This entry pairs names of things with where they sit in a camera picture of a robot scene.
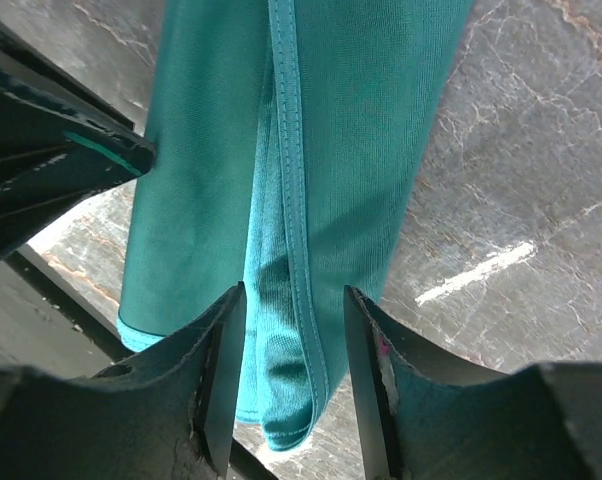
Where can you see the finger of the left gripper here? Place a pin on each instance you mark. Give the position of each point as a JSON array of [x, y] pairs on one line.
[[60, 144]]

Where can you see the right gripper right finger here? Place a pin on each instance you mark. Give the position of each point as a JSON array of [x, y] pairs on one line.
[[425, 413]]

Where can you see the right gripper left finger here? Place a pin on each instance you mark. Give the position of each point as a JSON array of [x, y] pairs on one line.
[[142, 418]]

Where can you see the teal satin napkin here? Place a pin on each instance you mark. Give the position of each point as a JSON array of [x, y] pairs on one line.
[[288, 137]]

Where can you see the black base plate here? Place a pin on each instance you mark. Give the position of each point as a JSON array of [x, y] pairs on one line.
[[46, 325]]

